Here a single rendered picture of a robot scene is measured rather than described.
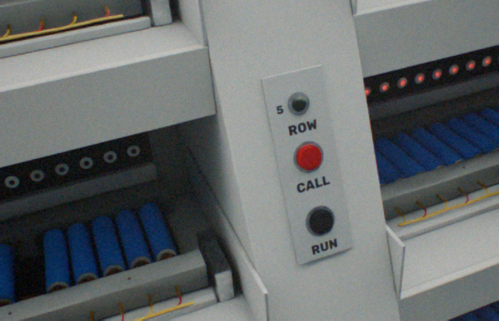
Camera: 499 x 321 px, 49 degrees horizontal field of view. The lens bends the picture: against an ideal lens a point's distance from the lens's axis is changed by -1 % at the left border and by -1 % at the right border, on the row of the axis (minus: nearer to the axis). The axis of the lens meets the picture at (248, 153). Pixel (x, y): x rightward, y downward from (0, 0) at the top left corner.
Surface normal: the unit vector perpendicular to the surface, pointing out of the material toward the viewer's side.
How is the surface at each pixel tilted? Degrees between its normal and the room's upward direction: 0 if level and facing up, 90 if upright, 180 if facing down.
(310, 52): 90
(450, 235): 21
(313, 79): 90
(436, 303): 111
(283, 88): 90
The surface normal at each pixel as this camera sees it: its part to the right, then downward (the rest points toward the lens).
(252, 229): 0.29, 0.15
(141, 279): -0.08, -0.84
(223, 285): 0.34, 0.48
